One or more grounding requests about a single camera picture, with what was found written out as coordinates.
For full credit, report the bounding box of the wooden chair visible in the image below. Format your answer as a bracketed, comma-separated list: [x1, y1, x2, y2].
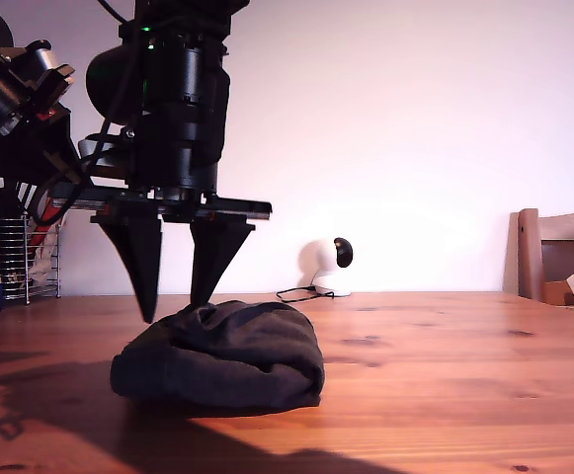
[502, 207, 574, 305]

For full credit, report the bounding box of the chrome wire rack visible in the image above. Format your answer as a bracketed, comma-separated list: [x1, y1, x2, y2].
[22, 222, 62, 303]

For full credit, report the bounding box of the orange-brown box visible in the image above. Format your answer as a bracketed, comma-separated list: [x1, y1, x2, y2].
[542, 279, 574, 306]

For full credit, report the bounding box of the white round security camera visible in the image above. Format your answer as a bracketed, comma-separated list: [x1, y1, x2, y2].
[299, 236, 357, 298]

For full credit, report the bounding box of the metal wire utensil cup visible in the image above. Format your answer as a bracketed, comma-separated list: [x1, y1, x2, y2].
[0, 216, 27, 300]

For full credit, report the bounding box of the dark grey underwear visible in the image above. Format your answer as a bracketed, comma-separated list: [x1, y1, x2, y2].
[110, 299, 326, 410]

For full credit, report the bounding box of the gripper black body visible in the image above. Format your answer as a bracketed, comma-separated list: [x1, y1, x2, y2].
[0, 48, 77, 149]
[51, 145, 274, 224]

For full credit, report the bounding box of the red paper packet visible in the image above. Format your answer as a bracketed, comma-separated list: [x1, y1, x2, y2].
[34, 195, 66, 248]

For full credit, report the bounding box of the black brush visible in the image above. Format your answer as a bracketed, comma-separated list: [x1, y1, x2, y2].
[0, 185, 24, 218]

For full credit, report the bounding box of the black power cable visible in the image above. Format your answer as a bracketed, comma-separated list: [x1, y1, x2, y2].
[275, 284, 338, 305]

